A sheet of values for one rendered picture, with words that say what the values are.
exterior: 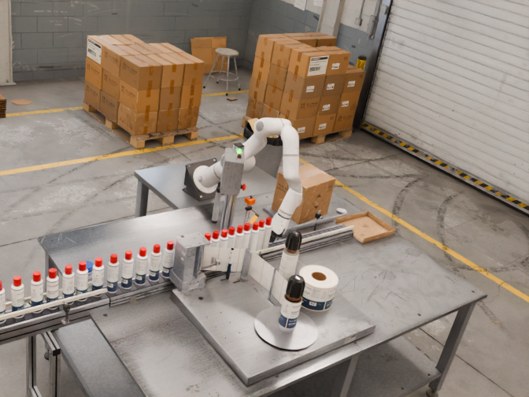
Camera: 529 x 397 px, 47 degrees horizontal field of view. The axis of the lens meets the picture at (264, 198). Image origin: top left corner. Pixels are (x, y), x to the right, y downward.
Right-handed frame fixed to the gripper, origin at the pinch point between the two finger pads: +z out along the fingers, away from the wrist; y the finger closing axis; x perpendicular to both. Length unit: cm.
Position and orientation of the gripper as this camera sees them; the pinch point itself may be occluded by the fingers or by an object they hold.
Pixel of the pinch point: (271, 239)
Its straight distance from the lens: 351.4
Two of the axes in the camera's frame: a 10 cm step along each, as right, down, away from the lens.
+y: 5.9, 4.6, -6.6
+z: -4.3, 8.8, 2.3
